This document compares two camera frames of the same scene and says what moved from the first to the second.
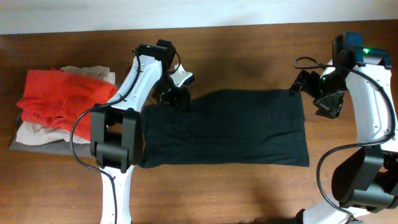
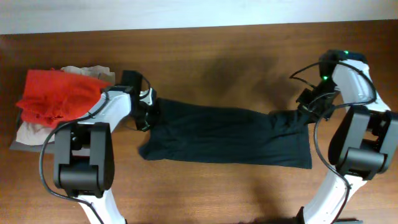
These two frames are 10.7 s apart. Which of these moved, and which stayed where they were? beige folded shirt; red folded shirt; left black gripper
Moved: left black gripper
Stayed: beige folded shirt; red folded shirt
